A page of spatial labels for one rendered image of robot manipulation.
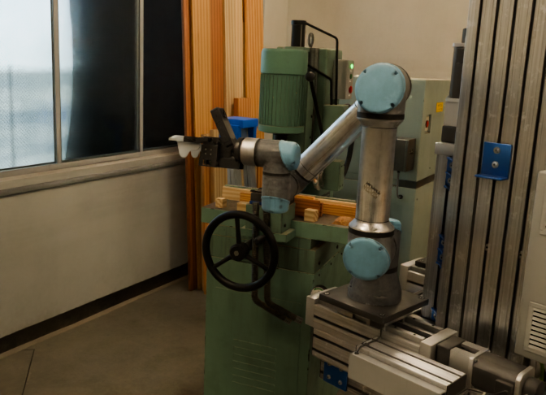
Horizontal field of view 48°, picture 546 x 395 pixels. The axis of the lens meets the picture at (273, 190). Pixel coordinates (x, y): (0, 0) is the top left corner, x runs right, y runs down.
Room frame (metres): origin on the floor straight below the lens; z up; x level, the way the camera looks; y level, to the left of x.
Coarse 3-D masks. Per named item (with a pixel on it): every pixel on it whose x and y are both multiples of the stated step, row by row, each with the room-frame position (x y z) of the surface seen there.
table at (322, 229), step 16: (208, 208) 2.28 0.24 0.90; (224, 208) 2.28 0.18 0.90; (224, 224) 2.25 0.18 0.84; (240, 224) 2.22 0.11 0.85; (304, 224) 2.13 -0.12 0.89; (320, 224) 2.11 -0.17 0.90; (336, 224) 2.11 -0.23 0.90; (288, 240) 2.08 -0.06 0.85; (320, 240) 2.11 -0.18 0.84; (336, 240) 2.09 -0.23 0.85
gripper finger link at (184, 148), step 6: (174, 138) 1.67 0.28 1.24; (180, 138) 1.66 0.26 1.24; (180, 144) 1.66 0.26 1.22; (186, 144) 1.66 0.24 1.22; (192, 144) 1.66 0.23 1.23; (198, 144) 1.65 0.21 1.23; (180, 150) 1.66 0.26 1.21; (186, 150) 1.66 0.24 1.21; (180, 156) 1.66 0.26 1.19; (186, 156) 1.66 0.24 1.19
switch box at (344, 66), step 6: (342, 60) 2.54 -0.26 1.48; (348, 60) 2.54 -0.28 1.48; (342, 66) 2.54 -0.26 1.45; (348, 66) 2.54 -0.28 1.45; (342, 72) 2.54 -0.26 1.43; (348, 72) 2.54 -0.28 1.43; (342, 78) 2.54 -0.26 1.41; (348, 78) 2.55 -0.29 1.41; (342, 84) 2.54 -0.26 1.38; (348, 84) 2.56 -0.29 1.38; (342, 90) 2.54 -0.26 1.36; (348, 90) 2.56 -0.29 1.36; (342, 96) 2.54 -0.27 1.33; (348, 96) 2.57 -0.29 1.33
